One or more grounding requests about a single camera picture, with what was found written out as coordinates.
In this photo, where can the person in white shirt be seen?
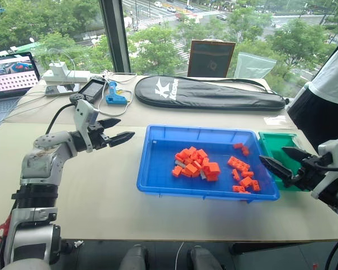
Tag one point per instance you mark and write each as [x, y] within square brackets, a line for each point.
[332, 78]

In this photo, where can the white power strip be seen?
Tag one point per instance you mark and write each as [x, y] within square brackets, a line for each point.
[73, 76]

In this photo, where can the black handheld game console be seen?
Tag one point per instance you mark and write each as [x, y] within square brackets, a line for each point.
[90, 89]

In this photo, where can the dark window frame post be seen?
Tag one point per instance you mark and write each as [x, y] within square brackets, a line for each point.
[115, 33]

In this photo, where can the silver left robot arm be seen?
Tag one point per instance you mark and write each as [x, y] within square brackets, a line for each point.
[42, 163]

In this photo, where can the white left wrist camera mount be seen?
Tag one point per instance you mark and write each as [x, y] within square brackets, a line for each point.
[83, 118]

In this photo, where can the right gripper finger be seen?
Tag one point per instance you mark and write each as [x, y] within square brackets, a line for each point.
[295, 153]
[276, 168]

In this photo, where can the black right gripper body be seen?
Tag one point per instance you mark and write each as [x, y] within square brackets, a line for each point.
[310, 173]

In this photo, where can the clear plastic bag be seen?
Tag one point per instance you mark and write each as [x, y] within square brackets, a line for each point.
[253, 67]

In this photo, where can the red plastic toy brick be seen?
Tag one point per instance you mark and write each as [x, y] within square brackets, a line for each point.
[238, 163]

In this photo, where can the green plastic tray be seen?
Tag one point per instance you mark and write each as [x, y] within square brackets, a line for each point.
[273, 143]

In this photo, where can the wood framed dark board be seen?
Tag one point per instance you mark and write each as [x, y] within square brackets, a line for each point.
[211, 56]

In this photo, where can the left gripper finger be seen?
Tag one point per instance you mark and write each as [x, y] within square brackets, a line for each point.
[110, 123]
[121, 137]

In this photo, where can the white charger adapter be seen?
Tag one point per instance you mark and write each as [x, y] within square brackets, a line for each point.
[57, 68]

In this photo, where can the blue plastic tray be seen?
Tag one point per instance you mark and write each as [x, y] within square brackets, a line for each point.
[163, 168]

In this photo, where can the smartphone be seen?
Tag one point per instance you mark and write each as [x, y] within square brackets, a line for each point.
[59, 90]

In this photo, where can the blue glue gun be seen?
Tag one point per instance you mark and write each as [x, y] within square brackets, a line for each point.
[114, 95]

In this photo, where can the large orange building block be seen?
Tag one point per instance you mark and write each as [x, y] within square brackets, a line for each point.
[211, 168]

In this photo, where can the black racket bag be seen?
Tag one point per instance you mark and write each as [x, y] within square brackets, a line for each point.
[214, 95]

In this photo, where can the white scrap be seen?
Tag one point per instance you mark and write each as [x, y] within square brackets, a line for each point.
[79, 243]

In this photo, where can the grey laptop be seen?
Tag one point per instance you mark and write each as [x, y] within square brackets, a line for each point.
[11, 76]

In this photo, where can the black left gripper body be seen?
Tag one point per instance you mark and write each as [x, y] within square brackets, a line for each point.
[98, 137]

